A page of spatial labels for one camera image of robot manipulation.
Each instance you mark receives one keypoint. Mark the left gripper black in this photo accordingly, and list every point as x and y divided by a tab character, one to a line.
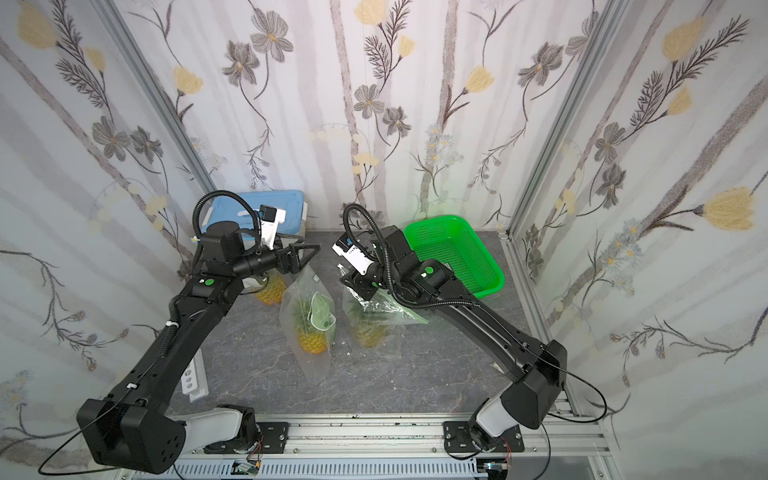
285	257

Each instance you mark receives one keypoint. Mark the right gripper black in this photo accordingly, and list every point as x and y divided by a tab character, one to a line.
365	285

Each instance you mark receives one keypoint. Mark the zip-top bag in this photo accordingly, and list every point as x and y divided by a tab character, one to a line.
399	318
254	284
308	286

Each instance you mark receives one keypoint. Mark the pineapple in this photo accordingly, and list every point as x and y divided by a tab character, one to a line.
369	328
310	339
273	290

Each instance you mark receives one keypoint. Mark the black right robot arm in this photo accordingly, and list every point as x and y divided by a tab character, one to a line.
382	259

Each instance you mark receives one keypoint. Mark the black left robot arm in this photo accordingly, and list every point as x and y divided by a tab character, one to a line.
129	428

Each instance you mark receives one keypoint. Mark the zip-top bag by box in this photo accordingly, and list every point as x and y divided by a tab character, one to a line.
254	284

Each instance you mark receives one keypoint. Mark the green plastic perforated basket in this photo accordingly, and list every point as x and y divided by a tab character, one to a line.
451	240

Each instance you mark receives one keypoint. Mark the white power strip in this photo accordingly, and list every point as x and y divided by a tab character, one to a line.
193	382

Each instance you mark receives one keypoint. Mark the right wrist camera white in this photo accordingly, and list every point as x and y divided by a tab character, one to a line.
354	255

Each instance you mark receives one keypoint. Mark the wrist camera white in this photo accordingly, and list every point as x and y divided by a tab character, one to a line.
354	255
270	220

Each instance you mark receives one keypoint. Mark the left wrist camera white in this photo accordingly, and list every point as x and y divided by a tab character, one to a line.
270	220

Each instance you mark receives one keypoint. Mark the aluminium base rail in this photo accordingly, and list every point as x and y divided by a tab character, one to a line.
417	436

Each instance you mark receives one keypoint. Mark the white perforated cable duct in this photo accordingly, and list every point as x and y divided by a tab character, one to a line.
319	468

